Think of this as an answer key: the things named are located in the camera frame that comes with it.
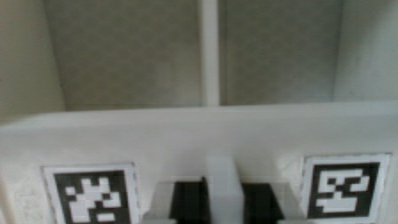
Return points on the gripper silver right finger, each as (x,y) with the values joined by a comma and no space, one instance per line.
(261,209)

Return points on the white cabinet door panel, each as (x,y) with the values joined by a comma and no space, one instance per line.
(167,138)

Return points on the gripper left finger with black tip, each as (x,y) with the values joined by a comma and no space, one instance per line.
(190,202)

